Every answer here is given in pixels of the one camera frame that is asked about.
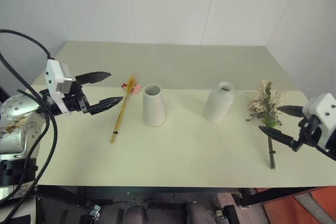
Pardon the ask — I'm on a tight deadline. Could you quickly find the white bottle vase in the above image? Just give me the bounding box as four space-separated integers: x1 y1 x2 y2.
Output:
203 81 235 124

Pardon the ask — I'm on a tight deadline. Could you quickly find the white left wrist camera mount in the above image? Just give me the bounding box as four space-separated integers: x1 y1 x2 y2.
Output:
45 58 77 116

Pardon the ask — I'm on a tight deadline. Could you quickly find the green white dried flower bouquet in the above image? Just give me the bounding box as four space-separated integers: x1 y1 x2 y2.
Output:
245 79 290 170

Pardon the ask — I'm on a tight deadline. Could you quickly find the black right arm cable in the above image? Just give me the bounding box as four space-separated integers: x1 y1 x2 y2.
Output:
316 144 336 161

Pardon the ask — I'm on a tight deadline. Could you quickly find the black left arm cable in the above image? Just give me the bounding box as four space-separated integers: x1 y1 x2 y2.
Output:
0 52 58 221
0 29 51 60

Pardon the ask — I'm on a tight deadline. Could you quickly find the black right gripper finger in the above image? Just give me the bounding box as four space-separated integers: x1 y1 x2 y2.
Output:
258 125 294 149
278 105 305 118

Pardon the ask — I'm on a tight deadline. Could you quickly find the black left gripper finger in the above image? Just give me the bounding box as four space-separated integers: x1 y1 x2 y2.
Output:
90 97 124 116
75 71 112 84

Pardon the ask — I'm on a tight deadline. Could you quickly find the white cone vase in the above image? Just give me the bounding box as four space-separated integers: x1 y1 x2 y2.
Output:
142 84 166 127

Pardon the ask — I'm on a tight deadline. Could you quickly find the yellow dried wheat bouquet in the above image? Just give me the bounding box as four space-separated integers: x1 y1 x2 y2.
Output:
109 72 141 145

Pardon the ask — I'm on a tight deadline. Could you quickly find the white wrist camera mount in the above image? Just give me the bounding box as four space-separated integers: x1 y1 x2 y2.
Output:
45 58 77 116
301 92 336 154

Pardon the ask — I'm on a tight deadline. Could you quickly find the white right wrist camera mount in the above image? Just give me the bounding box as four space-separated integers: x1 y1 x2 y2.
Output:
301 92 336 154

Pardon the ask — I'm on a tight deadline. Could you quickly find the black table frame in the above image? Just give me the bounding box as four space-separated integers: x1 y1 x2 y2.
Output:
36 185 327 208

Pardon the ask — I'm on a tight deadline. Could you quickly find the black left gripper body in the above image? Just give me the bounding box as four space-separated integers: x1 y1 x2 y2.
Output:
62 80 93 116

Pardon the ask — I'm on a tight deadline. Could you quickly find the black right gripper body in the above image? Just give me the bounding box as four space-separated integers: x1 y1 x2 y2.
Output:
291 115 323 153

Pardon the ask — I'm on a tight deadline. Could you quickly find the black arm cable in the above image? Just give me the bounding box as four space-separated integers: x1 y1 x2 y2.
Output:
0 29 51 60
316 144 336 161
0 52 58 221

